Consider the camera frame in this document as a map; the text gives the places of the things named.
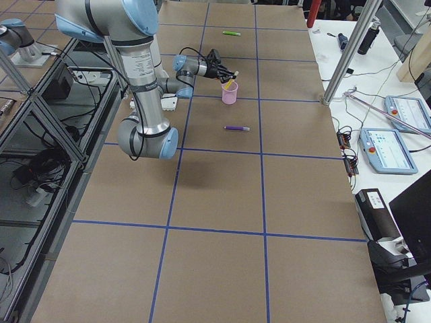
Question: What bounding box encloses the brown paper table mat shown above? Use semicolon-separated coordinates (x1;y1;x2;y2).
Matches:
32;2;386;322

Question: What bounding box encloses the near teach pendant tablet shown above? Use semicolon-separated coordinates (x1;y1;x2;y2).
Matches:
360;128;418;175

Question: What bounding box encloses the beige wooden board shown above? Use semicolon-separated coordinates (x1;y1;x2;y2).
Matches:
397;30;430;83

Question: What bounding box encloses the pink mesh pen holder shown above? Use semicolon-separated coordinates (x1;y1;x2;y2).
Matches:
222;81;238;105

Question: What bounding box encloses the teach pendant tablet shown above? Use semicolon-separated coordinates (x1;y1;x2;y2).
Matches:
360;128;418;175
384;96;430;134

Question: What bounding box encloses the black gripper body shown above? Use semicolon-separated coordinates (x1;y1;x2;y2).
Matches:
205;59;222;79

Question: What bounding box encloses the aluminium frame post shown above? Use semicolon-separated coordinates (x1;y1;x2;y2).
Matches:
321;0;382;106

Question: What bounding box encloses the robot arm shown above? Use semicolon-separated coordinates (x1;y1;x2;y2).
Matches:
55;1;236;159
1;18;35;56

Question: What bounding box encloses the purple marker pen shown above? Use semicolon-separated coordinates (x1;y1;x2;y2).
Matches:
224;126;251;132

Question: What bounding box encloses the folded blue umbrella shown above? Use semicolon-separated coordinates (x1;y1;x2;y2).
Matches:
337;33;348;52

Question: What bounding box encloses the far teach pendant tablet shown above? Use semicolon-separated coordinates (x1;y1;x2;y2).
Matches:
384;96;430;134

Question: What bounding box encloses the red cylinder object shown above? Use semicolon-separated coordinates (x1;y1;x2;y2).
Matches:
306;0;321;28

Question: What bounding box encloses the green marker pen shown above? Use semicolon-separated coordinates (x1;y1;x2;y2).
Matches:
222;30;241;36

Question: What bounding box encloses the black monitor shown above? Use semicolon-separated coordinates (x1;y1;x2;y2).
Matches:
389;171;430;263

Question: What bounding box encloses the yellow marker pen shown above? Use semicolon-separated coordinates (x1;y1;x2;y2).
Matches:
224;71;239;90

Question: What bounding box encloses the black water bottle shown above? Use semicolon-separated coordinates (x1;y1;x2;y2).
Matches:
357;22;380;55

